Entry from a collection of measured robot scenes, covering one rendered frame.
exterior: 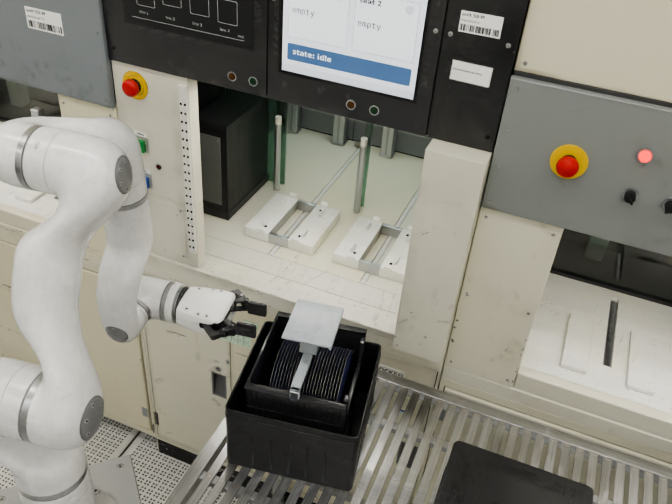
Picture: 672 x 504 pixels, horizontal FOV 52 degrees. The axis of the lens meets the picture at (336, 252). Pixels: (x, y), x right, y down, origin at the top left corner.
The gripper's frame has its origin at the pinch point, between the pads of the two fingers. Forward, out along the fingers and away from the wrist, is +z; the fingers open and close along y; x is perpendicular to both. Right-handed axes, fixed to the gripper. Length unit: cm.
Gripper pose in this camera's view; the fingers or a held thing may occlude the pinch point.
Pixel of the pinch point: (253, 319)
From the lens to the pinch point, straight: 142.3
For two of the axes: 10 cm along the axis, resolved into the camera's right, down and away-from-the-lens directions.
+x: 0.8, -8.1, -5.8
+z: 9.7, 1.9, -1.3
